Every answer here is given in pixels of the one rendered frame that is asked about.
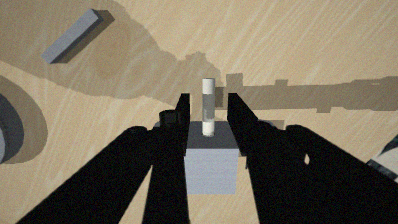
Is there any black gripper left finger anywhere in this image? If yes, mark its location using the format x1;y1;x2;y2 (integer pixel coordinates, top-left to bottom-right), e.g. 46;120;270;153
15;93;191;224

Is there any white cylinder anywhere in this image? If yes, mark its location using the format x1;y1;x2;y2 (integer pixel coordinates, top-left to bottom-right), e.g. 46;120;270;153
202;78;215;137

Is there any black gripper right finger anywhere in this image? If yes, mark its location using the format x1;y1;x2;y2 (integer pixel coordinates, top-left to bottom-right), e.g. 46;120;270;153
227;93;398;224

